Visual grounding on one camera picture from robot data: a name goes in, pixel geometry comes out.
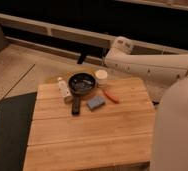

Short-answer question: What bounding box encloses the white ceramic cup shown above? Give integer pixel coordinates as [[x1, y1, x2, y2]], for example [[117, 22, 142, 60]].
[[95, 70, 108, 87]]

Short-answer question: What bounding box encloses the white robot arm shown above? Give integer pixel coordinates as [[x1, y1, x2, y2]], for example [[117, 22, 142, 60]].
[[105, 36, 188, 171]]

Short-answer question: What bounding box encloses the black ceramic bowl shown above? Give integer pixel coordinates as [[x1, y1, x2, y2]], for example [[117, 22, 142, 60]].
[[68, 73, 96, 96]]

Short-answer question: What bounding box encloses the orange carrot-like tool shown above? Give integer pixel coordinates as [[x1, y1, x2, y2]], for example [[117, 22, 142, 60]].
[[102, 89, 119, 104]]

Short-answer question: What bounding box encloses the blue sponge block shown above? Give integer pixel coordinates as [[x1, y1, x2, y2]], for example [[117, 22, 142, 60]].
[[87, 96, 105, 110]]

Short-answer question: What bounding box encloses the white tube bottle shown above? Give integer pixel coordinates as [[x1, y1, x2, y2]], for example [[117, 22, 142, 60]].
[[57, 77, 72, 103]]

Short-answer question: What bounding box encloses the dark grey floor mat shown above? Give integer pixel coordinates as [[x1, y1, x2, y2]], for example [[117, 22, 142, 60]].
[[0, 92, 37, 171]]

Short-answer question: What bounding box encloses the wooden shelf rail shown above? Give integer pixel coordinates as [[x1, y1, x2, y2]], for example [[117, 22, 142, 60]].
[[0, 13, 188, 54]]

